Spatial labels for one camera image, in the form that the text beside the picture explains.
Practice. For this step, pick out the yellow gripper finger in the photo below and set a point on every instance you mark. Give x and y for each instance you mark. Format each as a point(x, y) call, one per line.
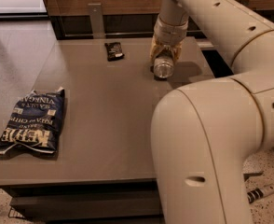
point(156, 48)
point(176, 51)

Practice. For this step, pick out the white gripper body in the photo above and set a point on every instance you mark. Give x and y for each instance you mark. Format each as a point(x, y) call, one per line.
point(170, 34)

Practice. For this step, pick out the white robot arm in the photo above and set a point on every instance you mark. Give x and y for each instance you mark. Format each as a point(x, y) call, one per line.
point(202, 133)

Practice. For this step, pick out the small black snack packet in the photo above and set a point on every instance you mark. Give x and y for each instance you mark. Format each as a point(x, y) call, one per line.
point(114, 51)

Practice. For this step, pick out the blue Kettle chips bag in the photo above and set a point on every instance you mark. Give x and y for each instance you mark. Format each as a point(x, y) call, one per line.
point(35, 123)

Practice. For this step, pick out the left metal bracket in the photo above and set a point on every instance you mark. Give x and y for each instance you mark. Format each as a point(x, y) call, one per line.
point(96, 20)

